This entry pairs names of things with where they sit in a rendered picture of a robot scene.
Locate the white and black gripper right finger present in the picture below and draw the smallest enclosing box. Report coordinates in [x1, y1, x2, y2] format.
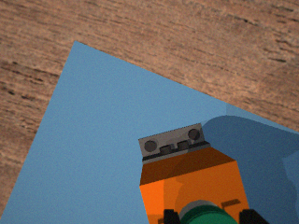
[239, 209, 269, 224]

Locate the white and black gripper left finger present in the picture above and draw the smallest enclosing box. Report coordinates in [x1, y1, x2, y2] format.
[164, 209, 181, 224]

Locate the orange flat plate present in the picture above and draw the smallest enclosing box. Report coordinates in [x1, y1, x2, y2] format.
[139, 147, 249, 224]

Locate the green round disc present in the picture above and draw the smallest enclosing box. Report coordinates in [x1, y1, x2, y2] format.
[180, 204, 238, 224]

